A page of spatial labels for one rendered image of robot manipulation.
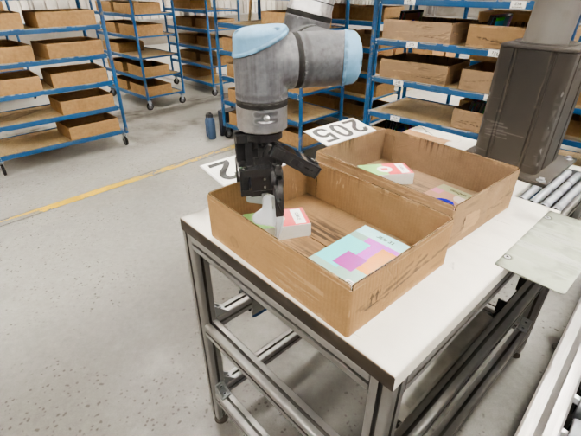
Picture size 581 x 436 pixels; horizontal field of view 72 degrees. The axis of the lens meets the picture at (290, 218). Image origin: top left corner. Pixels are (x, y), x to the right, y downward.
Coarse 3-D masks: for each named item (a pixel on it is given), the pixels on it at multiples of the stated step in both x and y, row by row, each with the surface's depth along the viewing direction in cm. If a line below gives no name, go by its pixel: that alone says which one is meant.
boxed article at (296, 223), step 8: (288, 208) 85; (296, 208) 85; (248, 216) 83; (288, 216) 83; (296, 216) 83; (304, 216) 83; (256, 224) 80; (288, 224) 80; (296, 224) 80; (304, 224) 80; (272, 232) 79; (288, 232) 80; (296, 232) 80; (304, 232) 81
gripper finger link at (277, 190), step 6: (276, 180) 74; (282, 180) 73; (276, 186) 73; (282, 186) 73; (276, 192) 73; (282, 192) 73; (276, 198) 74; (282, 198) 74; (276, 204) 75; (282, 204) 74; (276, 210) 75; (282, 210) 75; (276, 216) 75
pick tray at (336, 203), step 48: (240, 192) 85; (288, 192) 94; (336, 192) 91; (384, 192) 80; (240, 240) 74; (288, 240) 80; (336, 240) 80; (432, 240) 67; (288, 288) 67; (336, 288) 57; (384, 288) 61
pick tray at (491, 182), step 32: (384, 128) 114; (320, 160) 99; (352, 160) 110; (384, 160) 117; (416, 160) 110; (448, 160) 102; (480, 160) 96; (416, 192) 79; (480, 192) 79; (512, 192) 92; (480, 224) 86
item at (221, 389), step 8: (216, 304) 108; (216, 312) 105; (528, 320) 139; (520, 328) 139; (528, 328) 139; (224, 376) 119; (232, 376) 122; (216, 384) 116; (224, 384) 118; (216, 392) 117; (224, 392) 117
